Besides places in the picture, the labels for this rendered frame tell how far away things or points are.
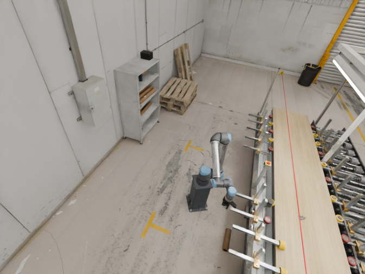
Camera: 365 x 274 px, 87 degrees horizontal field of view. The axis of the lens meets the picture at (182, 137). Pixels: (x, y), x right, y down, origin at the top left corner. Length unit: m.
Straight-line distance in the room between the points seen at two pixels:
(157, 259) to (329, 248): 2.00
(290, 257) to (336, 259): 0.47
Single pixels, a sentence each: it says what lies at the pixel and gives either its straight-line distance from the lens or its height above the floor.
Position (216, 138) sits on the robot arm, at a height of 1.42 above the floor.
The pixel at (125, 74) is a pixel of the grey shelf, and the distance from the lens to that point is 3.47.
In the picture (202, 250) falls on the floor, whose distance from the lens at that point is 3.11.
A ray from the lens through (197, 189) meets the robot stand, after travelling 2.81.
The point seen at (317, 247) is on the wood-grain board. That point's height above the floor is 0.90.
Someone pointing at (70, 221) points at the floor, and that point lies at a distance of 3.47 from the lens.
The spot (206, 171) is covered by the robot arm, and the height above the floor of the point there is 0.87.
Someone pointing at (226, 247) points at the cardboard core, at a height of 0.08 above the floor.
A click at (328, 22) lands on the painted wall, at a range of 9.32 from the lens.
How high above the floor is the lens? 2.91
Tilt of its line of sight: 41 degrees down
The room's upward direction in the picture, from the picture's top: 7 degrees clockwise
